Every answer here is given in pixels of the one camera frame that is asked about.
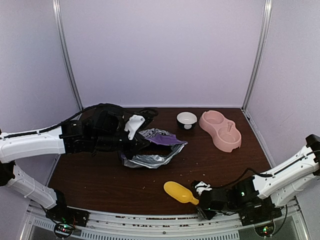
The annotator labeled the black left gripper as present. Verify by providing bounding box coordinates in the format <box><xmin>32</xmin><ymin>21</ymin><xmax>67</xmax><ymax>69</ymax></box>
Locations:
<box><xmin>93</xmin><ymin>123</ymin><xmax>150</xmax><ymax>160</ymax></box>

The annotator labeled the yellow plastic scoop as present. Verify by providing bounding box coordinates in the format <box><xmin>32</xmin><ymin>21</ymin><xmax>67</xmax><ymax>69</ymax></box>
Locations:
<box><xmin>163</xmin><ymin>181</ymin><xmax>199</xmax><ymax>206</ymax></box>

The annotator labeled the purple pet food bag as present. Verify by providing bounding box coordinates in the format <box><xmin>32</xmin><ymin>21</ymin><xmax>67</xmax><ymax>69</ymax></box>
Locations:
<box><xmin>118</xmin><ymin>128</ymin><xmax>188</xmax><ymax>169</ymax></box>

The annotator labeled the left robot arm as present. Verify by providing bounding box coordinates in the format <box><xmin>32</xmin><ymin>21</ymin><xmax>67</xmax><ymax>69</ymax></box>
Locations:
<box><xmin>0</xmin><ymin>103</ymin><xmax>158</xmax><ymax>222</ymax></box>

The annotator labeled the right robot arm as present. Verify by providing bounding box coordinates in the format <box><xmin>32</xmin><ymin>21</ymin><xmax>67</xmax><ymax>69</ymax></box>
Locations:
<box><xmin>192</xmin><ymin>134</ymin><xmax>320</xmax><ymax>226</ymax></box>

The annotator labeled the pink double pet feeder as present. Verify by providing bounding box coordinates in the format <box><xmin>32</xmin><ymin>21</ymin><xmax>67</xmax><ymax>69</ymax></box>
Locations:
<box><xmin>199</xmin><ymin>110</ymin><xmax>242</xmax><ymax>153</ymax></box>

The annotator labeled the right circuit board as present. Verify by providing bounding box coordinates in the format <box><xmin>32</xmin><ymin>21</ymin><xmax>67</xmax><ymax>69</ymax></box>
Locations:
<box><xmin>254</xmin><ymin>221</ymin><xmax>275</xmax><ymax>238</ymax></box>

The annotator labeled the circuit board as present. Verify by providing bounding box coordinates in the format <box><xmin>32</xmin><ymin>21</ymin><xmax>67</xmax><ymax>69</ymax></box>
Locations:
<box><xmin>53</xmin><ymin>222</ymin><xmax>75</xmax><ymax>239</ymax></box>
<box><xmin>254</xmin><ymin>221</ymin><xmax>275</xmax><ymax>238</ymax></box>

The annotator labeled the black and white ceramic bowl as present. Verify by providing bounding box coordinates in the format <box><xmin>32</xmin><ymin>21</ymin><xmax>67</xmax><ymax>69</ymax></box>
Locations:
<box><xmin>176</xmin><ymin>111</ymin><xmax>198</xmax><ymax>130</ymax></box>

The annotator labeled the left circuit board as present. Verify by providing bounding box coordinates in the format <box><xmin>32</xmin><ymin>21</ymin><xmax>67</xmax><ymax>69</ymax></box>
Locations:
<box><xmin>53</xmin><ymin>222</ymin><xmax>75</xmax><ymax>239</ymax></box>

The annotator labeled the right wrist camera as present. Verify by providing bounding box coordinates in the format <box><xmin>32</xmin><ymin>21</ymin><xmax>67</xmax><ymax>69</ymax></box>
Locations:
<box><xmin>191</xmin><ymin>180</ymin><xmax>212</xmax><ymax>196</ymax></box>

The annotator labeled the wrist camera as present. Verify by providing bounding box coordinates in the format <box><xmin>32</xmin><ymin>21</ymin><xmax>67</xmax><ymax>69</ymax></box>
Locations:
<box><xmin>191</xmin><ymin>180</ymin><xmax>212</xmax><ymax>196</ymax></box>
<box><xmin>124</xmin><ymin>107</ymin><xmax>159</xmax><ymax>141</ymax></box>

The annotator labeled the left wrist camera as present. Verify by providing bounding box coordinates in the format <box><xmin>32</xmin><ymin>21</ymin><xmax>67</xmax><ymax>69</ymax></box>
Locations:
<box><xmin>124</xmin><ymin>107</ymin><xmax>159</xmax><ymax>141</ymax></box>

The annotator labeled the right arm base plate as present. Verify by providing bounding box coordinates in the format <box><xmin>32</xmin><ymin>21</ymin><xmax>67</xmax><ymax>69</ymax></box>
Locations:
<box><xmin>238</xmin><ymin>205</ymin><xmax>282</xmax><ymax>226</ymax></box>

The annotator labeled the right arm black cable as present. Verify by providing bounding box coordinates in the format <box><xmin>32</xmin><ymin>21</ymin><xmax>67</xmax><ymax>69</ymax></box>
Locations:
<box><xmin>212</xmin><ymin>167</ymin><xmax>273</xmax><ymax>190</ymax></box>

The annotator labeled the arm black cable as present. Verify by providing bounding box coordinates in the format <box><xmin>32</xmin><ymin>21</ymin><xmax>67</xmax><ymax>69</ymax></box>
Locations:
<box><xmin>0</xmin><ymin>102</ymin><xmax>126</xmax><ymax>138</ymax></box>
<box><xmin>212</xmin><ymin>167</ymin><xmax>273</xmax><ymax>190</ymax></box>

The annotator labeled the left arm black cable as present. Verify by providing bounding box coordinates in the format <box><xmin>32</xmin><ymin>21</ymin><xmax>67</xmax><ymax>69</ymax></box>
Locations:
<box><xmin>0</xmin><ymin>102</ymin><xmax>126</xmax><ymax>138</ymax></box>

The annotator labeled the front aluminium rail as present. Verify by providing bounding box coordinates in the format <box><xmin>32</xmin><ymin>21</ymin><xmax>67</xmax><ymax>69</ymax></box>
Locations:
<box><xmin>18</xmin><ymin>199</ymin><xmax>311</xmax><ymax>240</ymax></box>

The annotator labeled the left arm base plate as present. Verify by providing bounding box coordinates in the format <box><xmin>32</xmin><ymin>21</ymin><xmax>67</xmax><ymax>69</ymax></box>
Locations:
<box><xmin>44</xmin><ymin>206</ymin><xmax>90</xmax><ymax>227</ymax></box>

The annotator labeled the left aluminium corner post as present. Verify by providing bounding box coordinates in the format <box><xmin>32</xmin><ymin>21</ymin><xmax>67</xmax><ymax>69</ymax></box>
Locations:
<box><xmin>52</xmin><ymin>0</ymin><xmax>84</xmax><ymax>110</ymax></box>

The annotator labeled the aluminium corner post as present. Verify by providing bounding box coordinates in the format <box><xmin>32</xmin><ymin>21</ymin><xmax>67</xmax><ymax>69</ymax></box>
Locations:
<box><xmin>241</xmin><ymin>0</ymin><xmax>273</xmax><ymax>112</ymax></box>
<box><xmin>52</xmin><ymin>0</ymin><xmax>84</xmax><ymax>110</ymax></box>

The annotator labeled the right aluminium corner post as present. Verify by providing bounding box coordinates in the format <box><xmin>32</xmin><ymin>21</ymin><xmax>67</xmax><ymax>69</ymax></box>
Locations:
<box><xmin>241</xmin><ymin>0</ymin><xmax>273</xmax><ymax>112</ymax></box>

